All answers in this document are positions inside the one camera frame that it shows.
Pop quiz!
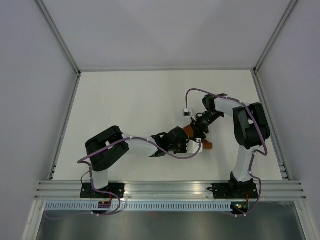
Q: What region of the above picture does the white slotted cable duct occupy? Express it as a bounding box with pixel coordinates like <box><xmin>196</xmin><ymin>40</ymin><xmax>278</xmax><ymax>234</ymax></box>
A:
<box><xmin>45</xmin><ymin>201</ymin><xmax>232</xmax><ymax>212</ymax></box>

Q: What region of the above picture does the aluminium frame post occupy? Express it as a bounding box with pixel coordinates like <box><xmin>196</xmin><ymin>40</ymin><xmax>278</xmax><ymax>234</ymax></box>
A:
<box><xmin>251</xmin><ymin>0</ymin><xmax>300</xmax><ymax>75</ymax></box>
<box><xmin>33</xmin><ymin>0</ymin><xmax>81</xmax><ymax>76</ymax></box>

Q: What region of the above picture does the right aluminium frame post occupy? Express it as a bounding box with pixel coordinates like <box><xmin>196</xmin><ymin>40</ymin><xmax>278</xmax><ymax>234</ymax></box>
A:
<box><xmin>251</xmin><ymin>0</ymin><xmax>300</xmax><ymax>75</ymax></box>

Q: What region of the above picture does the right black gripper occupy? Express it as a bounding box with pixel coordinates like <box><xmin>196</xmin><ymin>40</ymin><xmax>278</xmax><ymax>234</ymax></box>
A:
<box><xmin>190</xmin><ymin>110</ymin><xmax>224</xmax><ymax>140</ymax></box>

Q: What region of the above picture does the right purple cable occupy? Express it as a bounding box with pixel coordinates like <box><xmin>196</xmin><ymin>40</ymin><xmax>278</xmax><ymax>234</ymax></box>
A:
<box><xmin>184</xmin><ymin>88</ymin><xmax>268</xmax><ymax>218</ymax></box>

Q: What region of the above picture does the purple cable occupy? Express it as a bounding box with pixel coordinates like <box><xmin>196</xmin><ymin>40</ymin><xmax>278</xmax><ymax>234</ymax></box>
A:
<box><xmin>184</xmin><ymin>88</ymin><xmax>268</xmax><ymax>218</ymax></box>
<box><xmin>44</xmin><ymin>138</ymin><xmax>203</xmax><ymax>221</ymax></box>

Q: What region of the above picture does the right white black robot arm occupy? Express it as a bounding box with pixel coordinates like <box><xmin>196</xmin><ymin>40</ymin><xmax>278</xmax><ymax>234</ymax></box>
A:
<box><xmin>189</xmin><ymin>94</ymin><xmax>271</xmax><ymax>199</ymax></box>

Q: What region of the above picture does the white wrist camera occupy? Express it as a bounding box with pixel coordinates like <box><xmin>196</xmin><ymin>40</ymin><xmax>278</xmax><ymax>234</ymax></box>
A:
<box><xmin>182</xmin><ymin>108</ymin><xmax>197</xmax><ymax>122</ymax></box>
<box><xmin>186</xmin><ymin>138</ymin><xmax>203</xmax><ymax>154</ymax></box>

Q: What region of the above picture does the orange-brown cloth napkin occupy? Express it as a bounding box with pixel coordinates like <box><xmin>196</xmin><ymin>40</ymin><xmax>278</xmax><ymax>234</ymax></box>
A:
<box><xmin>183</xmin><ymin>125</ymin><xmax>213</xmax><ymax>150</ymax></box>

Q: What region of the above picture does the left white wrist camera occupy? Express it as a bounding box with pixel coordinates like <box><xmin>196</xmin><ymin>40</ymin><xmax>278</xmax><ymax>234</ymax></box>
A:
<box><xmin>186</xmin><ymin>138</ymin><xmax>203</xmax><ymax>154</ymax></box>

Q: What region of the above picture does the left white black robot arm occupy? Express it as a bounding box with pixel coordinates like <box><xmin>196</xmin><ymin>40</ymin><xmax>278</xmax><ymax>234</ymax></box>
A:
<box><xmin>85</xmin><ymin>125</ymin><xmax>189</xmax><ymax>198</ymax></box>

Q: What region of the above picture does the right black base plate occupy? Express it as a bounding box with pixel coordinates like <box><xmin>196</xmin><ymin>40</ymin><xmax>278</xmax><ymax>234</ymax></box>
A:
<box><xmin>211</xmin><ymin>183</ymin><xmax>259</xmax><ymax>200</ymax></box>

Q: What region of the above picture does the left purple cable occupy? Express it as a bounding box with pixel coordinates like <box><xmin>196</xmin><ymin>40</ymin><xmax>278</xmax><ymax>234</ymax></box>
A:
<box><xmin>44</xmin><ymin>138</ymin><xmax>203</xmax><ymax>221</ymax></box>

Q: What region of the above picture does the left aluminium frame post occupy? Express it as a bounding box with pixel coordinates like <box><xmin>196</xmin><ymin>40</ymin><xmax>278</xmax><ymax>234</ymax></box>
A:
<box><xmin>33</xmin><ymin>0</ymin><xmax>81</xmax><ymax>76</ymax></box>

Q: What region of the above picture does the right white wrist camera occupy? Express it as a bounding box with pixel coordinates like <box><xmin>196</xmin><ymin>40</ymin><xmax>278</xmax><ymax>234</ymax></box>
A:
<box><xmin>182</xmin><ymin>108</ymin><xmax>197</xmax><ymax>122</ymax></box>

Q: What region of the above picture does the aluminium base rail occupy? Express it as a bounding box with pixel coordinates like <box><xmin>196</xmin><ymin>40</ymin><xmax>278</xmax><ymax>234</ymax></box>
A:
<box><xmin>33</xmin><ymin>180</ymin><xmax>307</xmax><ymax>202</ymax></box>

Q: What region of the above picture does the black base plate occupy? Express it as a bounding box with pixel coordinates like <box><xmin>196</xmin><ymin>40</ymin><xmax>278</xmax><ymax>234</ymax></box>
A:
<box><xmin>80</xmin><ymin>182</ymin><xmax>125</xmax><ymax>199</ymax></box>
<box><xmin>211</xmin><ymin>183</ymin><xmax>259</xmax><ymax>200</ymax></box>

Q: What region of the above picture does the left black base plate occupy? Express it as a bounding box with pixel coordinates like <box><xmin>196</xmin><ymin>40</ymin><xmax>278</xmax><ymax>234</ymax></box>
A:
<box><xmin>80</xmin><ymin>182</ymin><xmax>125</xmax><ymax>199</ymax></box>

